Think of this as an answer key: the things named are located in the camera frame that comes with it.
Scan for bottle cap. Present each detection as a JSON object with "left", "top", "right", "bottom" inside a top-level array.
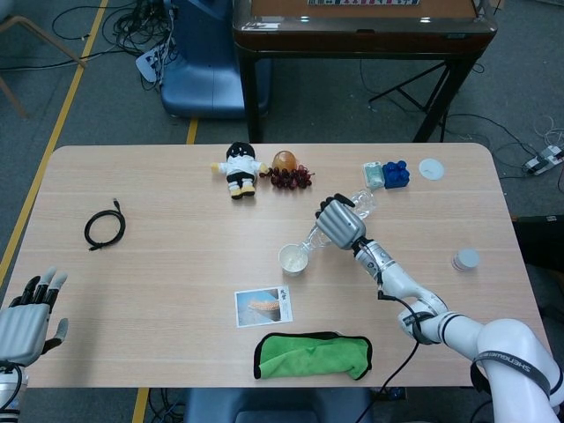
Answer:
[{"left": 450, "top": 247, "right": 481, "bottom": 273}]

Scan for white paper cup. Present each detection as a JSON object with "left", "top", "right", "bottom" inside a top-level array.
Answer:
[{"left": 278, "top": 243, "right": 310, "bottom": 277}]

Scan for dark brown mahjong table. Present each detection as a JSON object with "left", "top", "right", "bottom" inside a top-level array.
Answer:
[{"left": 232, "top": 0, "right": 494, "bottom": 145}]

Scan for pale green tissue pack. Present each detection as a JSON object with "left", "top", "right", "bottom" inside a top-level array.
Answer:
[{"left": 361, "top": 161, "right": 385, "bottom": 191}]

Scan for blue toy building block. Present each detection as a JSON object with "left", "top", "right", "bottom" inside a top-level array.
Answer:
[{"left": 382, "top": 160, "right": 412, "bottom": 190}]

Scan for dark blue robot chassis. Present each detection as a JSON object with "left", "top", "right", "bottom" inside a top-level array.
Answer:
[{"left": 182, "top": 387, "right": 375, "bottom": 423}]

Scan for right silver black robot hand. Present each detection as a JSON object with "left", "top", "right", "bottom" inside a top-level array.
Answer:
[{"left": 315, "top": 192, "right": 369, "bottom": 250}]

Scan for face-up mahjong tile row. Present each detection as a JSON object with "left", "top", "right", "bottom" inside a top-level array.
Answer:
[{"left": 307, "top": 0, "right": 419, "bottom": 7}]

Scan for photo postcard with roof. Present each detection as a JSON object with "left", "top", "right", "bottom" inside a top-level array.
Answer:
[{"left": 234, "top": 285, "right": 293, "bottom": 330}]

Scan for dark red grape bunch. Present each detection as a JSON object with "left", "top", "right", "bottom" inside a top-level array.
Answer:
[{"left": 259, "top": 165, "right": 315, "bottom": 190}]

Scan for grey white power strip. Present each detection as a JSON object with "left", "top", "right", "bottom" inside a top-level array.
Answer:
[{"left": 523, "top": 145, "right": 564, "bottom": 174}]

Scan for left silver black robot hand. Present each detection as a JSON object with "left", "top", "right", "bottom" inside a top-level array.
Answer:
[{"left": 0, "top": 265, "right": 71, "bottom": 367}]

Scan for white chair wooden legs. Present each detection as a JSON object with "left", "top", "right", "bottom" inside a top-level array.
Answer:
[{"left": 0, "top": 15, "right": 88, "bottom": 118}]

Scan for clear plastic water bottle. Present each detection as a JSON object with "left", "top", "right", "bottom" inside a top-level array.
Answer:
[{"left": 299, "top": 188, "right": 380, "bottom": 261}]

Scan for green cloth black trim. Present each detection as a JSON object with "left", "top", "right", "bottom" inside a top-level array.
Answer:
[{"left": 253, "top": 331, "right": 374, "bottom": 381}]

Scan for black box with label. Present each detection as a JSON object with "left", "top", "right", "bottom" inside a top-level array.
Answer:
[{"left": 513, "top": 214, "right": 564, "bottom": 270}]

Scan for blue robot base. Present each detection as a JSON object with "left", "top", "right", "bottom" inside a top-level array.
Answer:
[{"left": 159, "top": 0, "right": 271, "bottom": 120}]

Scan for tangled black floor cables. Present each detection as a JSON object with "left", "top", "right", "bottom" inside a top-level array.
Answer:
[{"left": 52, "top": 0, "right": 177, "bottom": 92}]

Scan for coiled black cable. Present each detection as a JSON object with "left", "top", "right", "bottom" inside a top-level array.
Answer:
[{"left": 84, "top": 197, "right": 127, "bottom": 252}]

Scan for white power strip with plugs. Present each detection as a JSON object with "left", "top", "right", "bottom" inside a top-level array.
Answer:
[{"left": 135, "top": 43, "right": 177, "bottom": 85}]

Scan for plush doll black hair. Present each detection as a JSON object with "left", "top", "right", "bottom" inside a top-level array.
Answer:
[{"left": 210, "top": 141, "right": 270, "bottom": 202}]

